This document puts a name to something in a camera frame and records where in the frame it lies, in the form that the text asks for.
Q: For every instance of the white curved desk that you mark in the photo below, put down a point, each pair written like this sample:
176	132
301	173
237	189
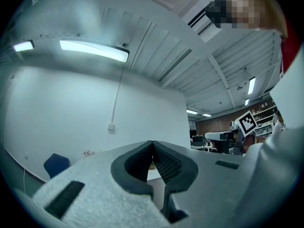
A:
155	176

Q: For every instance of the person's right forearm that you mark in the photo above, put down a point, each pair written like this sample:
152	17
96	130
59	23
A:
260	140

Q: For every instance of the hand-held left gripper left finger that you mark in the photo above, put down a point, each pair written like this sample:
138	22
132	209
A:
99	174

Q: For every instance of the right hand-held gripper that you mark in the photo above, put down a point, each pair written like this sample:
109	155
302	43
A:
247	123

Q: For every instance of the person's red shirt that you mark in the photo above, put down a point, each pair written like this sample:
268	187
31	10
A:
291	51

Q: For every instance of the long ceiling light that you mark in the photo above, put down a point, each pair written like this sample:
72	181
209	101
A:
95	51

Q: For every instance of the white storage shelves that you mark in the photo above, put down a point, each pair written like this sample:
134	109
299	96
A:
263	117

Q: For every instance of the white wall conduit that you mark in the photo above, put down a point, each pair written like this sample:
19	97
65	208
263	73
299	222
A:
117	94

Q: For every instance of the white wall switch box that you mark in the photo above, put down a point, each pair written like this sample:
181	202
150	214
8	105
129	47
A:
111	125

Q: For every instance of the ceiling light panel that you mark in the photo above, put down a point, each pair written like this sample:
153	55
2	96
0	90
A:
246	101
251	85
192	111

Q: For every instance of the person's head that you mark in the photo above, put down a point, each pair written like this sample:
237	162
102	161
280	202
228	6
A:
273	8

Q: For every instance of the small ceiling light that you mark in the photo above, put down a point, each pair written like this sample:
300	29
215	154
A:
23	46

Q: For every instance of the blue padded chair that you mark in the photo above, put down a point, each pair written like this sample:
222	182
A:
55	165

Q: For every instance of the white ceiling air conditioner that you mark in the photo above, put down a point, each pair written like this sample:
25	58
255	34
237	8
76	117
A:
204	25

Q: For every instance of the row of office desks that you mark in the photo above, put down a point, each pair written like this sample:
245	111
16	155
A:
198	140

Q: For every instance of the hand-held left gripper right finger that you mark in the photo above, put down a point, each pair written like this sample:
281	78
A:
213	174

